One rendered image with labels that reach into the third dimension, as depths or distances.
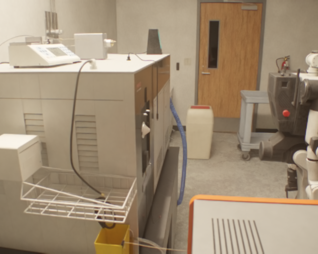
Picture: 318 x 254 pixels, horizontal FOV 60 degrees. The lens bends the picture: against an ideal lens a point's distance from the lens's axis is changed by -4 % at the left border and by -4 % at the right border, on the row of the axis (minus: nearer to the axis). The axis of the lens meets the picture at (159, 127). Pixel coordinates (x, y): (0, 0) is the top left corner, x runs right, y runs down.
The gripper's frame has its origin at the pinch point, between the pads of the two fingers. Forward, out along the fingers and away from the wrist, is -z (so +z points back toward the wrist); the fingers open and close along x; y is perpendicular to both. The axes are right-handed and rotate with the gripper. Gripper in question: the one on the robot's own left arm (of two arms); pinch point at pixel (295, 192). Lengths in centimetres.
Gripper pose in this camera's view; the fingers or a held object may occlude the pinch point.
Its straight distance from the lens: 211.3
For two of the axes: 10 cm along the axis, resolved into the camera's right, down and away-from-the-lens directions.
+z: -2.0, -9.5, -2.5
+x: 9.6, -1.4, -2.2
